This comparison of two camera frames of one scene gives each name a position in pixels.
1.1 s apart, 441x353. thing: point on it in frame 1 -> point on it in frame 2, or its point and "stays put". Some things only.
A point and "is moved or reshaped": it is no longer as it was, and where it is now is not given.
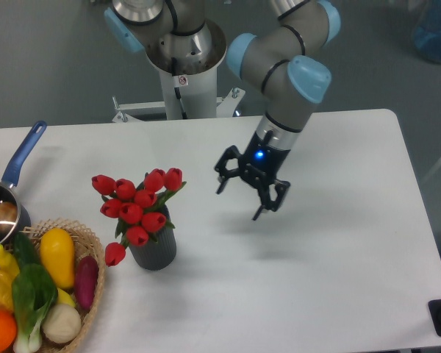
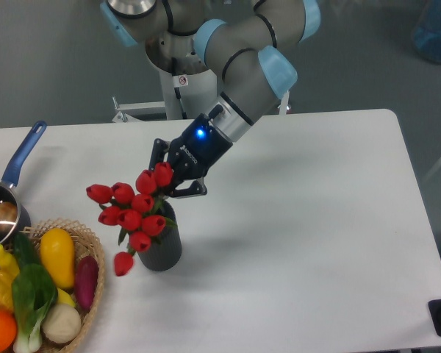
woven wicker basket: (84, 244) stays put
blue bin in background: (434, 32) stays put
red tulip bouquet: (136, 207) is moved or reshaped
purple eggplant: (86, 276) stays put
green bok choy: (34, 292) stays put
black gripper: (262, 162) -> (192, 154)
